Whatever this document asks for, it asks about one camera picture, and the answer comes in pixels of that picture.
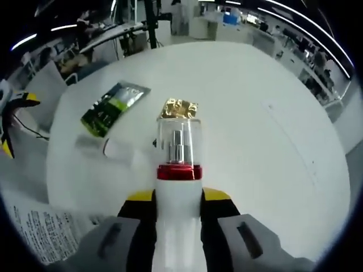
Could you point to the gold foil skincare sachet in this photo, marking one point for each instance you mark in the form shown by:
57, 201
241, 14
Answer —
175, 109

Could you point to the white pump bottle red collar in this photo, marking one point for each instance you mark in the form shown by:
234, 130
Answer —
178, 204

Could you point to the white neighbouring desk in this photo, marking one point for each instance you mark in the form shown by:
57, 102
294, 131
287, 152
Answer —
113, 35

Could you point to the green skincare sachet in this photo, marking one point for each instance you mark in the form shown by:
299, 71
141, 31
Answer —
113, 110

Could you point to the blue box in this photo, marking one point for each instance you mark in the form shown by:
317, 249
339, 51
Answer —
231, 18

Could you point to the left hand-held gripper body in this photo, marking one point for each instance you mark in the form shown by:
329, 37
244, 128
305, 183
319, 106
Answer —
3, 93

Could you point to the small white red-label bottle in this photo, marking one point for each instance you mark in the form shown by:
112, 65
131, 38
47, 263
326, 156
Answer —
116, 148

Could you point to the row of white office desks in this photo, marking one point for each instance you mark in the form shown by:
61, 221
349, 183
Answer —
204, 28

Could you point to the black stand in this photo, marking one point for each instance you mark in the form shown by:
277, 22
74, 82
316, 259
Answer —
151, 25

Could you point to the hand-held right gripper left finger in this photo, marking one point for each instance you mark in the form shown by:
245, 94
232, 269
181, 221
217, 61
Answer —
141, 241

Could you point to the blue office chair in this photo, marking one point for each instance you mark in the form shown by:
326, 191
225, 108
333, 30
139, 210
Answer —
93, 71

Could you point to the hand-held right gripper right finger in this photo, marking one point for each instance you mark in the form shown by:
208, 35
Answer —
212, 243

